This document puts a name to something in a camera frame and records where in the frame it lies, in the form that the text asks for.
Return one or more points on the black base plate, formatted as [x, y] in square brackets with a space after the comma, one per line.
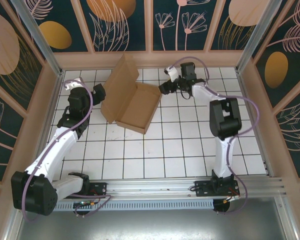
[202, 188]
[100, 187]

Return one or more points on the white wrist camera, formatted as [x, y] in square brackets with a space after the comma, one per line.
[73, 85]
[172, 73]

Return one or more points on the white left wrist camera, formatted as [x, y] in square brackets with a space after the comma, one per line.
[73, 85]

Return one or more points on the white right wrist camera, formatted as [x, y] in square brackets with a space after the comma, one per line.
[172, 73]

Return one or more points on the grey metal sheet panel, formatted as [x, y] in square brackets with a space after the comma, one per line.
[150, 225]

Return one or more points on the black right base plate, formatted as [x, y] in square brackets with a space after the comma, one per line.
[202, 188]

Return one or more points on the aluminium mounting rail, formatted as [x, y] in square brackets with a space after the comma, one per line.
[150, 187]

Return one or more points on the brown cardboard box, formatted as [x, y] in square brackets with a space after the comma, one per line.
[137, 105]

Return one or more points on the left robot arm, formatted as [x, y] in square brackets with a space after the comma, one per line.
[40, 197]

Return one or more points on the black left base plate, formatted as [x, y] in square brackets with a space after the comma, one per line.
[100, 187]

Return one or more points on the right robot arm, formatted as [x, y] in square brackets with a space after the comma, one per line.
[225, 117]

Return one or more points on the aluminium table side rail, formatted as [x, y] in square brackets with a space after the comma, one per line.
[245, 95]
[53, 100]

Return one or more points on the aluminium corner post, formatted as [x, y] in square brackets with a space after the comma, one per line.
[43, 47]
[252, 40]

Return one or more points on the small green circuit board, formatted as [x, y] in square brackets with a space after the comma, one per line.
[83, 203]

